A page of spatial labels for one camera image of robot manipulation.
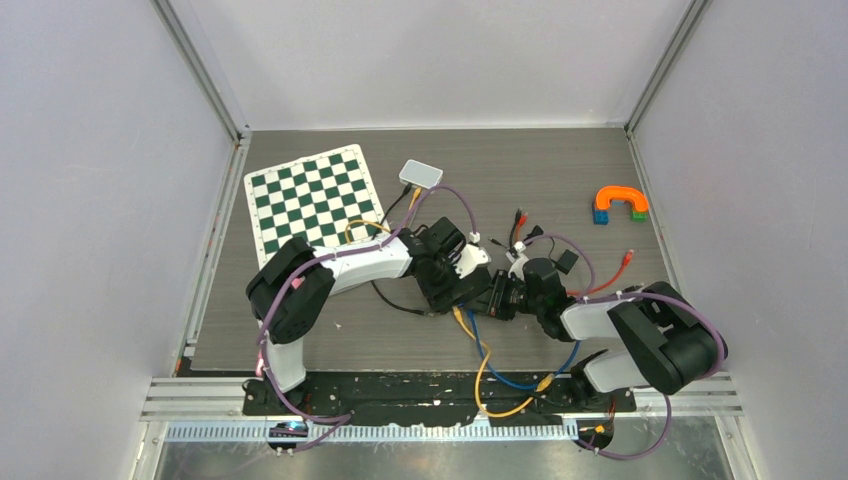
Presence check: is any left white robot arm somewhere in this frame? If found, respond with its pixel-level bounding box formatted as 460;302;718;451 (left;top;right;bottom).
246;217;491;414

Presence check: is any green white chessboard mat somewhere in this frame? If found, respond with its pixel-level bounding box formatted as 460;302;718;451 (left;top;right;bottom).
243;144;384;266

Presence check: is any orange arch toy block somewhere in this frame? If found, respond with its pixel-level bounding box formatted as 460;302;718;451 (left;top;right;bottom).
593;185;650;213

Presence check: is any blue ethernet cable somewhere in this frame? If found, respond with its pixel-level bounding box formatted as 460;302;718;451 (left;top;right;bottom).
465;307;583;392

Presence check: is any black power adapter with cord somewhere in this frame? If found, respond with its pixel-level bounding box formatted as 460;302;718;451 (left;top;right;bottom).
489;225;578;274

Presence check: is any red ethernet cable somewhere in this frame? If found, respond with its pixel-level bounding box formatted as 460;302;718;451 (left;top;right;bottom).
513;210;636;297

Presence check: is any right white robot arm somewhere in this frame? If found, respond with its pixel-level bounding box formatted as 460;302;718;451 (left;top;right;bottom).
467;258;728;411

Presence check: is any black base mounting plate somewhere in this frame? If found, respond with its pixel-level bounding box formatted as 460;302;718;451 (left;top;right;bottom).
241;371;636;427

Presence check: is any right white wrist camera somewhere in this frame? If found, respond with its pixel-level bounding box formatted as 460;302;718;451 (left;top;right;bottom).
506;241;529;280

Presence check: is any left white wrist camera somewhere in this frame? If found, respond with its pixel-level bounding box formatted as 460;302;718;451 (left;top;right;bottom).
454;244;491;279

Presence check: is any yellow ethernet cable on router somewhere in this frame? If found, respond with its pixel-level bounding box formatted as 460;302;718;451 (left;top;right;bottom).
343;188;424;243

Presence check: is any aluminium frame rail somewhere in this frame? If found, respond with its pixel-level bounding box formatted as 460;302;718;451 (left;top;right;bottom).
140;370;745;423

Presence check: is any blue toy block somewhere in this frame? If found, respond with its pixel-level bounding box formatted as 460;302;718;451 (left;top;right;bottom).
592;203;609;225

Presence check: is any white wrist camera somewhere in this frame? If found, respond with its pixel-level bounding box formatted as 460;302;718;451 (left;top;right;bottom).
506;241;529;280
454;244;491;279

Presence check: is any white router box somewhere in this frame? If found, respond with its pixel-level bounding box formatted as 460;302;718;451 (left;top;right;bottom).
398;159;444;192

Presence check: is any black ethernet cable on router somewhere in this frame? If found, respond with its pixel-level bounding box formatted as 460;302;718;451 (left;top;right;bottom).
369;185;435;318

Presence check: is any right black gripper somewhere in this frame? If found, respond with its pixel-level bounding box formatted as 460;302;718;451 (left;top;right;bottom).
464;270;544;322

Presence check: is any yellow ethernet cable on switch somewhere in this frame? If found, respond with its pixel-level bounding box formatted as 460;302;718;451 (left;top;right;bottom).
452;305;556;419

